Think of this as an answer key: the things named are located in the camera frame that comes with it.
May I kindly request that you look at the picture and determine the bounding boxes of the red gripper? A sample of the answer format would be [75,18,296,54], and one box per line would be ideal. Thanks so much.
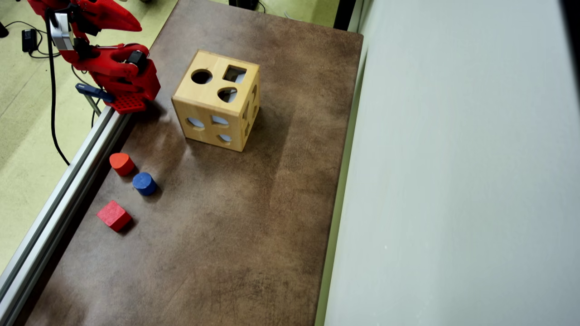
[27,0,142,35]

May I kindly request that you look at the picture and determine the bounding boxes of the blue wooden cylinder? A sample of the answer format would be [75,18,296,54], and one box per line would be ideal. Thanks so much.
[132,172,158,197]

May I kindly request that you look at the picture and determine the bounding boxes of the wooden shape sorter box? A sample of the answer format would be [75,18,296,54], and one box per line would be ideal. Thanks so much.
[171,49,261,153]

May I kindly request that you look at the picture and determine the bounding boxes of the blue clamp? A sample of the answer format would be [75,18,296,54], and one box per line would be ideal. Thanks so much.
[75,83,115,116]

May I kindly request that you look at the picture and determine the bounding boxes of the black power adapter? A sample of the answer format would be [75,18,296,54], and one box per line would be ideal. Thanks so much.
[21,29,38,53]

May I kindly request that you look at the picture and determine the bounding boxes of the orange rounded wooden block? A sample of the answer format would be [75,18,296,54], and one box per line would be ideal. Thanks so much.
[109,153,135,177]

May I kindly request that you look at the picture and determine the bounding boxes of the red wooden cube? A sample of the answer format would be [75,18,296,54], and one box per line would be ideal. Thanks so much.
[96,200,133,233]

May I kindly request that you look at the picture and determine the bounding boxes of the brown table mat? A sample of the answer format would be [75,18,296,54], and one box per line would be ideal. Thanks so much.
[16,0,364,326]

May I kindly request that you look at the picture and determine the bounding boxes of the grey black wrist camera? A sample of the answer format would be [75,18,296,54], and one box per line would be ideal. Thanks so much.
[49,13,74,51]

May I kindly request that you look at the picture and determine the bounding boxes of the black adapter cable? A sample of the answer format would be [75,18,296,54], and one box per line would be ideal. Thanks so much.
[0,20,63,58]

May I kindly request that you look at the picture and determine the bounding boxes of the black camera cable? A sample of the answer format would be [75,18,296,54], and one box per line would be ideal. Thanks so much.
[44,9,71,166]

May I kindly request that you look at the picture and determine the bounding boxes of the aluminium profile rail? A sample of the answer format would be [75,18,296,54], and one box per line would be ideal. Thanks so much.
[0,105,132,326]

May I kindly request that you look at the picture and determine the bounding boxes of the black vertical post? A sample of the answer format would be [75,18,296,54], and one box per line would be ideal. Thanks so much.
[334,0,358,31]

